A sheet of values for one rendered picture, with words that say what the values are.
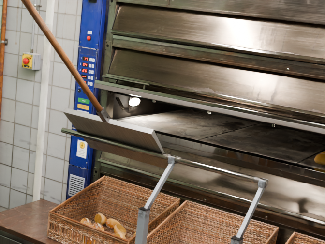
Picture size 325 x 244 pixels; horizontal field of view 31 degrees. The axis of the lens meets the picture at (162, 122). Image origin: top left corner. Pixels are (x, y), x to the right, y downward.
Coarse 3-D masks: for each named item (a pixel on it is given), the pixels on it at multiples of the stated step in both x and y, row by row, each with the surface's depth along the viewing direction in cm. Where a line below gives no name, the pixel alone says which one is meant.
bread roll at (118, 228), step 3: (117, 225) 335; (120, 225) 337; (114, 228) 334; (117, 228) 332; (120, 228) 333; (123, 228) 335; (114, 231) 334; (117, 231) 331; (120, 231) 330; (123, 231) 331
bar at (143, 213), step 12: (72, 132) 323; (108, 144) 311; (120, 144) 307; (156, 156) 296; (168, 156) 292; (168, 168) 290; (204, 168) 282; (216, 168) 279; (252, 180) 270; (264, 180) 267; (156, 192) 283; (252, 204) 263; (144, 216) 276; (144, 228) 277; (240, 228) 257; (144, 240) 279; (240, 240) 252
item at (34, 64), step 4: (24, 52) 378; (28, 52) 381; (24, 56) 377; (28, 56) 375; (32, 56) 373; (36, 56) 375; (40, 56) 378; (32, 60) 374; (36, 60) 376; (40, 60) 379; (24, 64) 378; (28, 64) 376; (32, 64) 374; (36, 64) 377; (28, 68) 377; (32, 68) 375; (36, 68) 378
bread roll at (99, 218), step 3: (99, 213) 350; (96, 216) 350; (99, 216) 348; (102, 216) 347; (96, 219) 349; (99, 219) 347; (102, 219) 345; (105, 219) 346; (96, 222) 348; (99, 222) 346; (102, 222) 345; (105, 222) 347
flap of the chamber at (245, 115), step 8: (104, 88) 337; (112, 88) 334; (120, 88) 331; (144, 96) 323; (152, 96) 321; (160, 96) 318; (176, 104) 328; (184, 104) 310; (192, 104) 308; (200, 104) 306; (216, 112) 317; (224, 112) 299; (232, 112) 297; (240, 112) 295; (256, 120) 290; (264, 120) 288; (272, 120) 286; (280, 120) 284; (296, 128) 280; (304, 128) 278; (312, 128) 276; (320, 128) 274
